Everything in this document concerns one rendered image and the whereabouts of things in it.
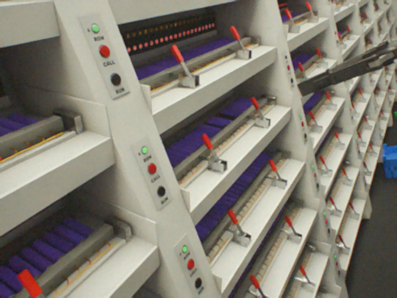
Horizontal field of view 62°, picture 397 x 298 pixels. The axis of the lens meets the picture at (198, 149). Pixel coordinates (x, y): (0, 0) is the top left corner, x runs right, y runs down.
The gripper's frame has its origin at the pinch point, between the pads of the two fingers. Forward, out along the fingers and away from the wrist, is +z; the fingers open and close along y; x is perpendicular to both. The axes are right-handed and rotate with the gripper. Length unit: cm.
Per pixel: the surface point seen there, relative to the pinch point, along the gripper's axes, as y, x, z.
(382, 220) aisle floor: 99, -99, 33
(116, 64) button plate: -33.7, 20.0, 14.2
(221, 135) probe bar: -3.2, -2.3, 25.8
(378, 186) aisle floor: 136, -98, 39
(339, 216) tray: 54, -65, 34
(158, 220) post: -37.6, -5.0, 19.7
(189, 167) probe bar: -18.6, -3.2, 26.1
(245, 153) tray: -4.6, -8.4, 20.8
